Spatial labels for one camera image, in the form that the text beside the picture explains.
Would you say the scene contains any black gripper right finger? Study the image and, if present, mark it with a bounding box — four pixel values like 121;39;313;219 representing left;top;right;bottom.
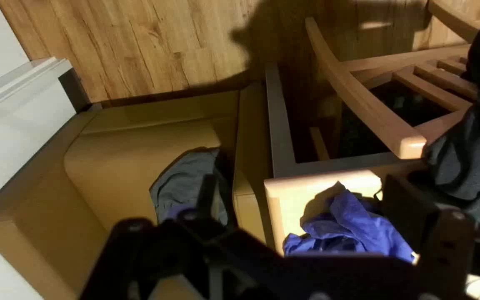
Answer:
379;173;478;300

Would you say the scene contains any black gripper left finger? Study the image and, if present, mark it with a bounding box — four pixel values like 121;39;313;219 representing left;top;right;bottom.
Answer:
78;174;241;300

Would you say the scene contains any dark grey jacket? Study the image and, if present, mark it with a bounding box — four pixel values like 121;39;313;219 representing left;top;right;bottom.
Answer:
416;14;480;223

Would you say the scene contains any wooden slatted chair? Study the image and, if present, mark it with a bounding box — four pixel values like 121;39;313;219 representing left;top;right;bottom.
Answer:
304;0;480;163

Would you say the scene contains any purple cloth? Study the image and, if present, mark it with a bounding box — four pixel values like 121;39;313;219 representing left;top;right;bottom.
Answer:
281;189;419;264

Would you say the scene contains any grey crumpled cloth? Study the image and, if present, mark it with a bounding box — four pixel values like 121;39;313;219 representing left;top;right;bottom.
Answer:
148;148;229;226

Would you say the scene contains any brown armchair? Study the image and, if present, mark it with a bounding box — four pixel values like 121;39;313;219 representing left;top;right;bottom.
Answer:
0;81;274;300

